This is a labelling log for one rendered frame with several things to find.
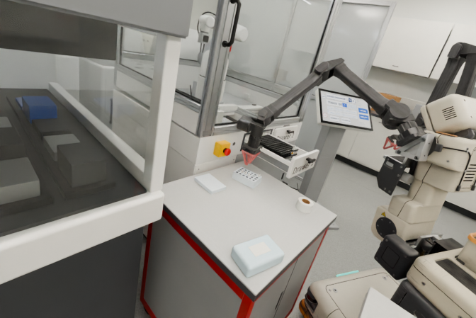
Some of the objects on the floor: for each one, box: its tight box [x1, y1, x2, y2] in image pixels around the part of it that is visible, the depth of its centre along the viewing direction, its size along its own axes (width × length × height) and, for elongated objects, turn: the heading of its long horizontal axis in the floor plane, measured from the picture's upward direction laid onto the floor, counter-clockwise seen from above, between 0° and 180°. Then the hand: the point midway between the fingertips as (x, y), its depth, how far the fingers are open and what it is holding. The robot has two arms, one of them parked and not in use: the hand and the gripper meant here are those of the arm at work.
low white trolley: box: [140, 161, 337, 318], centre depth 120 cm, size 58×62×76 cm
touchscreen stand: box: [298, 125, 346, 230], centre depth 228 cm, size 50×45×102 cm
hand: (247, 162), depth 120 cm, fingers open, 3 cm apart
